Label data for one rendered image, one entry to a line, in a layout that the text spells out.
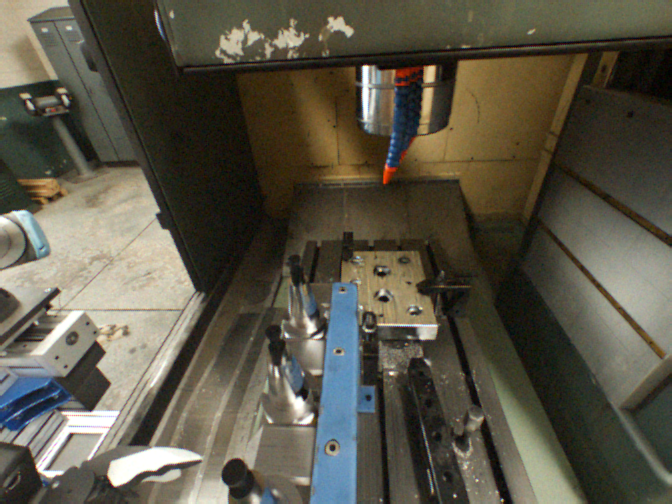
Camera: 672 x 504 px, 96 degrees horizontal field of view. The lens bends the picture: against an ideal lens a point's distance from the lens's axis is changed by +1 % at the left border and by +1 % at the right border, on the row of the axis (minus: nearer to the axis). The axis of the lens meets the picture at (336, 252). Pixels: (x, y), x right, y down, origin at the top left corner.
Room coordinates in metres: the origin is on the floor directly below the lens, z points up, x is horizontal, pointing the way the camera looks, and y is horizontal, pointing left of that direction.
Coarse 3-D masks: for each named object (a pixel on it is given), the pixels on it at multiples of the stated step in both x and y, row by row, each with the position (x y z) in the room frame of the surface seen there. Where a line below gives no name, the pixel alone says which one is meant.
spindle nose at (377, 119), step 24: (360, 72) 0.53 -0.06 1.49; (384, 72) 0.49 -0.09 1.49; (432, 72) 0.48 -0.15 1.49; (456, 72) 0.51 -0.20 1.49; (360, 96) 0.53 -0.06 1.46; (384, 96) 0.49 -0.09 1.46; (432, 96) 0.48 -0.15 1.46; (360, 120) 0.54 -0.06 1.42; (384, 120) 0.49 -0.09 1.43; (432, 120) 0.48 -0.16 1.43
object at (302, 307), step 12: (288, 288) 0.29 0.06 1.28; (300, 288) 0.28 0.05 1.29; (288, 300) 0.29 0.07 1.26; (300, 300) 0.28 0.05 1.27; (312, 300) 0.29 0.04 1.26; (288, 312) 0.29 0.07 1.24; (300, 312) 0.28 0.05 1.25; (312, 312) 0.28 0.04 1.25; (300, 324) 0.27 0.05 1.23; (312, 324) 0.28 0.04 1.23
